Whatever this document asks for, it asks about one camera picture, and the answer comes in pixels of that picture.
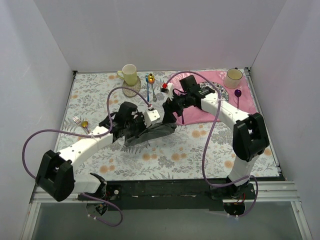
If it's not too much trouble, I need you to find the grey cloth napkin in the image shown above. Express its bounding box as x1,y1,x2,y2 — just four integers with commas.
124,122,177,147

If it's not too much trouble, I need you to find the gold spoon purple handle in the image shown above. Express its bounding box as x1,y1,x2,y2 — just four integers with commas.
80,120,90,134

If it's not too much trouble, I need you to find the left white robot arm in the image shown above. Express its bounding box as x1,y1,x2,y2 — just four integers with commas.
35,101,160,202

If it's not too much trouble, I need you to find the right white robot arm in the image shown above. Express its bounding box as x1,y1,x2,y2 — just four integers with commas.
161,75,270,199

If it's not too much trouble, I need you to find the purple fork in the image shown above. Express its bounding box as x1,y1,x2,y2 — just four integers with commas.
181,112,185,125

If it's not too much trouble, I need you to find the floral tablecloth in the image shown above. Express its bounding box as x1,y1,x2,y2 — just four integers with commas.
51,70,280,181

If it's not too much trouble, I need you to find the blue floral plate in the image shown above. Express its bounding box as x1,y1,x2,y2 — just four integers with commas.
199,81,230,102

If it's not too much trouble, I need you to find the round woven coaster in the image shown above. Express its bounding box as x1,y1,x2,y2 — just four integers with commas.
122,77,142,98

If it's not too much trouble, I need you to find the cream mug dark rim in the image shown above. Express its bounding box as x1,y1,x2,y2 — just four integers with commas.
223,67,243,89

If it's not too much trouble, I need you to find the gold bowl spoon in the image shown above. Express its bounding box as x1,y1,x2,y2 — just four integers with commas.
147,73,157,102

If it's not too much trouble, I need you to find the pink floral placemat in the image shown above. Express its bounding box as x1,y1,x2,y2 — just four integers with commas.
176,70,257,125

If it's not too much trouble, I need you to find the yellow-green mug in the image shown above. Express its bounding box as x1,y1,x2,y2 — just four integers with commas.
117,64,137,86

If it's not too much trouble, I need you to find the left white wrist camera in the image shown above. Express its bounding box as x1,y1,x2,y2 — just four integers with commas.
143,105,161,128

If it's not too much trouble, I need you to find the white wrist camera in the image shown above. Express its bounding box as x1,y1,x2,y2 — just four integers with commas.
160,83,178,99
143,105,161,128

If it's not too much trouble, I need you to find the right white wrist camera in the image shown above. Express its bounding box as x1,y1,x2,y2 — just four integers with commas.
160,83,178,99

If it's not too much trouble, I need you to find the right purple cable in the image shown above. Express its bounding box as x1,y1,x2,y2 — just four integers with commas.
164,71,259,219

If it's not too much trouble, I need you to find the purple cable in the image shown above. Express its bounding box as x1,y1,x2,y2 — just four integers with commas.
21,86,154,227
164,71,259,219

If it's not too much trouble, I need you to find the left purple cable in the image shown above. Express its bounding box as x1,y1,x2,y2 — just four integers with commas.
21,86,154,227

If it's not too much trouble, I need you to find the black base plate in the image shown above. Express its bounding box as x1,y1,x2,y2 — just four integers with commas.
77,174,257,211

